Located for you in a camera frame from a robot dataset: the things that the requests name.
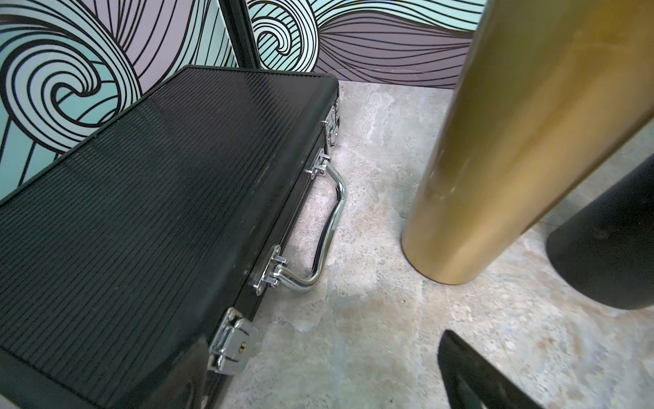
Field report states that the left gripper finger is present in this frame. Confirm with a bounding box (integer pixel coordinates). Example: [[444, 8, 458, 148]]
[[438, 330, 541, 409]]

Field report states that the black case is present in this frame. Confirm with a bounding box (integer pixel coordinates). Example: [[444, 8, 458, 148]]
[[1, 66, 347, 408]]

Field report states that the black thermos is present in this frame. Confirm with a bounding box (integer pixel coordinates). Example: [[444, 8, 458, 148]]
[[546, 157, 653, 310]]

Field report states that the gold thermos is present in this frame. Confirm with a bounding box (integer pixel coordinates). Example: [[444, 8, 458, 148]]
[[401, 1, 653, 285]]

